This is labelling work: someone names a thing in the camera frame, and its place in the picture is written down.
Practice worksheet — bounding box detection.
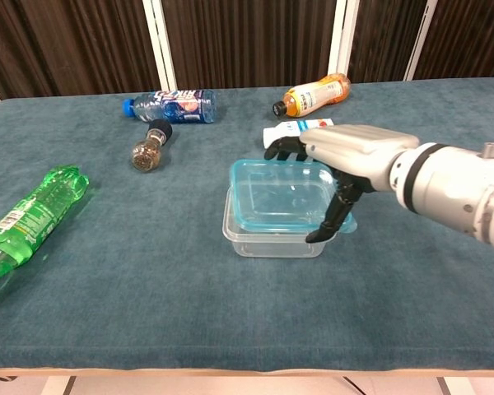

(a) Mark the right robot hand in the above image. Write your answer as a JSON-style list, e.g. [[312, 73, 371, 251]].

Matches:
[[263, 124, 421, 244]]

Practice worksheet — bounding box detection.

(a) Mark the blue translucent lid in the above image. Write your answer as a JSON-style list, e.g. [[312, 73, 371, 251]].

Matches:
[[229, 159, 358, 235]]

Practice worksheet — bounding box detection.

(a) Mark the clear plastic container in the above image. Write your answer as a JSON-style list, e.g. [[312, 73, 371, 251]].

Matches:
[[222, 187, 338, 259]]

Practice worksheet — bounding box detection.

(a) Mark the orange tea bottle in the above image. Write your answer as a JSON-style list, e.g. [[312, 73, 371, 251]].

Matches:
[[272, 72, 352, 119]]

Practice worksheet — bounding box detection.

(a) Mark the white milk bottle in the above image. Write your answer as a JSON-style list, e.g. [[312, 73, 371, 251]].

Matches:
[[263, 118, 335, 149]]

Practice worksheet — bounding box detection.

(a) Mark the dark slatted partition panel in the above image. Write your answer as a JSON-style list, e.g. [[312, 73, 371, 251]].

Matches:
[[0, 0, 161, 100], [347, 0, 431, 83], [160, 0, 338, 90], [413, 0, 494, 81]]

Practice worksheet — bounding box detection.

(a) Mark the blue label water bottle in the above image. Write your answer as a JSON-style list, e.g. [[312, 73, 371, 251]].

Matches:
[[121, 89, 218, 124]]

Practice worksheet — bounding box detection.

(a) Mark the glass pepper grinder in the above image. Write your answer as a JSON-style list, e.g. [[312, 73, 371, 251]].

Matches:
[[131, 118, 174, 173]]

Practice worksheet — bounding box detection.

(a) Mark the teal table cloth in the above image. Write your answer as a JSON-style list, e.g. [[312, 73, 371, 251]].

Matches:
[[0, 77, 494, 371]]

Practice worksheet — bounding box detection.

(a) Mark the green plastic bottle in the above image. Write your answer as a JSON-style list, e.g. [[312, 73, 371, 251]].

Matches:
[[0, 164, 90, 291]]

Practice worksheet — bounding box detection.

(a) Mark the white partition post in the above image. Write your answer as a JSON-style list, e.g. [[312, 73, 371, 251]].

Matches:
[[403, 0, 440, 81], [327, 0, 360, 77], [142, 0, 178, 91]]

